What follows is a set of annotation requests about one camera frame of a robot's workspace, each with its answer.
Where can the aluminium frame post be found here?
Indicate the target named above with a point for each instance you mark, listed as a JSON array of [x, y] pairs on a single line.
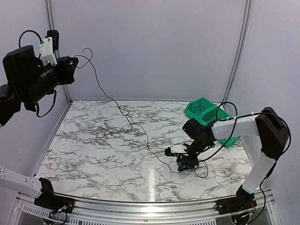
[[63, 76], [239, 50]]

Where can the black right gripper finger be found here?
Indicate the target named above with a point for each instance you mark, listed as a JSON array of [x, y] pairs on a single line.
[[192, 165], [182, 165]]

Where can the left aluminium frame post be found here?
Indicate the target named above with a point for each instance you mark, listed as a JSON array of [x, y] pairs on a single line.
[[63, 76]]

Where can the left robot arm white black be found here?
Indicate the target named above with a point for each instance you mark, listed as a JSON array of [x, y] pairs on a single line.
[[23, 140]]

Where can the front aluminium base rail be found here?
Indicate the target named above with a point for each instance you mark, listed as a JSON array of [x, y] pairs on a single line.
[[101, 212]]

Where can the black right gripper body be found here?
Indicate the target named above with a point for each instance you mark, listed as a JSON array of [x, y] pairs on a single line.
[[198, 148]]

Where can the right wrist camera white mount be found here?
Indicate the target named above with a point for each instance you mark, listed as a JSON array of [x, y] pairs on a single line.
[[176, 150]]

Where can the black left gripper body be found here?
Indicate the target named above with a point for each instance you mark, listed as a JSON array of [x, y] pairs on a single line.
[[37, 85]]

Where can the right aluminium frame post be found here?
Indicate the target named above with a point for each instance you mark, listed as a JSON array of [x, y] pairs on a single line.
[[239, 50]]

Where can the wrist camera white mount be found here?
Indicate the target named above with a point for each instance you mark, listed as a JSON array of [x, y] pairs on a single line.
[[49, 44], [176, 150]]

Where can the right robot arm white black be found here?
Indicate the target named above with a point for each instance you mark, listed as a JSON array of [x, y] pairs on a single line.
[[264, 134]]

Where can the green three-compartment plastic bin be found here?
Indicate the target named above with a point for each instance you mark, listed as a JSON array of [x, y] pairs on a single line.
[[204, 111]]

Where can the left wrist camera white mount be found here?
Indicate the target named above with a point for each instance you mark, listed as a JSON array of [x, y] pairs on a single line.
[[49, 44]]

